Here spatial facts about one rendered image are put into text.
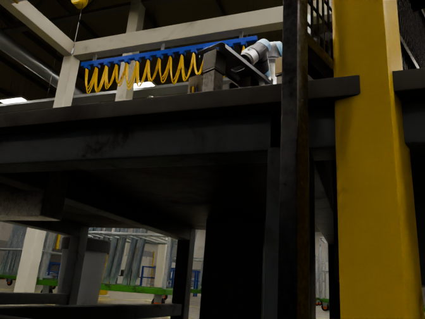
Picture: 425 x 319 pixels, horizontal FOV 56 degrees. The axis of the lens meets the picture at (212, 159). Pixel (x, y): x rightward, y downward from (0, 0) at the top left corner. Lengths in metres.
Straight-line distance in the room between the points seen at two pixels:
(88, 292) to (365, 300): 3.82
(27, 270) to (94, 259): 1.19
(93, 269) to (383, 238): 3.84
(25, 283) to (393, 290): 4.87
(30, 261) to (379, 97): 4.87
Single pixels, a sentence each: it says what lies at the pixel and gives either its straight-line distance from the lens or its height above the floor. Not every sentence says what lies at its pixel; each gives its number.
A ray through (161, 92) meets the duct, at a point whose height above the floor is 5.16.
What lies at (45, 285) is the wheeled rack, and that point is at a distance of 6.23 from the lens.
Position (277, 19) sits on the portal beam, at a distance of 4.91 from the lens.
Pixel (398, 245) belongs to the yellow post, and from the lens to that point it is 0.66.
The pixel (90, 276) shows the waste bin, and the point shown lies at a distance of 4.32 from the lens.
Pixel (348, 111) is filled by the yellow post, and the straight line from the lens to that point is 0.74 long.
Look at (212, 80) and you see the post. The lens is 1.16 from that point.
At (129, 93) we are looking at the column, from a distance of 10.31.
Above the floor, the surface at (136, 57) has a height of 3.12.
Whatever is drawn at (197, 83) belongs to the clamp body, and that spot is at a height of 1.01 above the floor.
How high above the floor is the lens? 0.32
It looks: 18 degrees up
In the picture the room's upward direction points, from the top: 4 degrees clockwise
